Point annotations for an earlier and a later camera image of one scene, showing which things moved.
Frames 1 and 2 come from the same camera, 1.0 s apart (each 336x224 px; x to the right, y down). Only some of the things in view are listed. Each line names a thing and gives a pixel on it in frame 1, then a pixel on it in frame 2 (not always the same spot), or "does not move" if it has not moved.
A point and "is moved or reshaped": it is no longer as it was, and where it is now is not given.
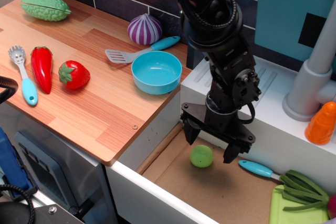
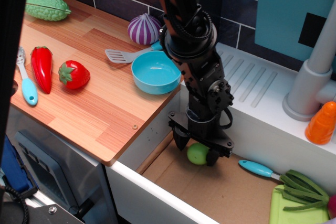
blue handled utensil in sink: [258, 169] does not move
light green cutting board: [318, 215] does not move
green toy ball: [201, 156] is moved or reshaped
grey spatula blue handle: [113, 55] does not move
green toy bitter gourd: [45, 8] does not move
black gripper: [227, 127] → [209, 134]
